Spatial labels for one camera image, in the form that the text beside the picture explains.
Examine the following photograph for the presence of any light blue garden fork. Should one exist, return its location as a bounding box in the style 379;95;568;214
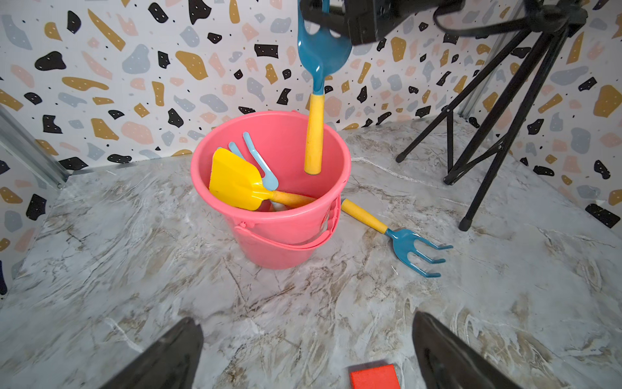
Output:
228;132;279;193

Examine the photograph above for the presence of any pink plastic bucket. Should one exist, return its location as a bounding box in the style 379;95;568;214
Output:
190;111;351;269

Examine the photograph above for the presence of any yellow scoop yellow handle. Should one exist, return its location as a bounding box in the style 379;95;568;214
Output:
209;148;314;211

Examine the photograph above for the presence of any red rectangular block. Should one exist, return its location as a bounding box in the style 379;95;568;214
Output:
350;365;401;389

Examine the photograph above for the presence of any black perforated music stand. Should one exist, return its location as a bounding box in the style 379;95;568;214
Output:
396;1;587;232

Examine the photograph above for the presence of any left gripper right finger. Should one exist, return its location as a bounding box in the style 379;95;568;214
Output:
412;311;520;389

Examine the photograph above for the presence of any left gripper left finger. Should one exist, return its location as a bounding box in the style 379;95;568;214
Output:
102;317;203;388

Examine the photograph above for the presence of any teal rake yellow handle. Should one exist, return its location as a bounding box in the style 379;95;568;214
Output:
297;1;352;175
341;199;453;278

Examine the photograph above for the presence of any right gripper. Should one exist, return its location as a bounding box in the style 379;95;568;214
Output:
300;0;464;45

